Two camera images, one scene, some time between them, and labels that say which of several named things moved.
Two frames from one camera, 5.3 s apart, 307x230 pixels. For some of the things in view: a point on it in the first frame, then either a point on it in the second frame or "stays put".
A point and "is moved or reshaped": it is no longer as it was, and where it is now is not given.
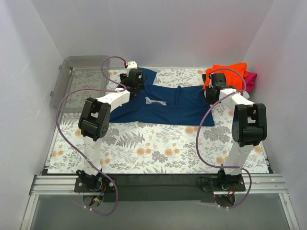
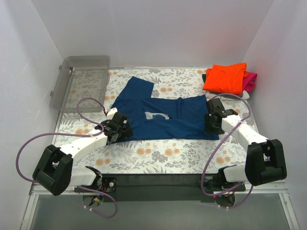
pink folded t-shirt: [250, 81] stays put
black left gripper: [135, 77] → [125, 129]
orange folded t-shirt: [235, 74] stays put
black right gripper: [218, 79] → [211, 125]
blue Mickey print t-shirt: [161, 105] is moved or reshaped
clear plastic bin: [77, 78] stays put
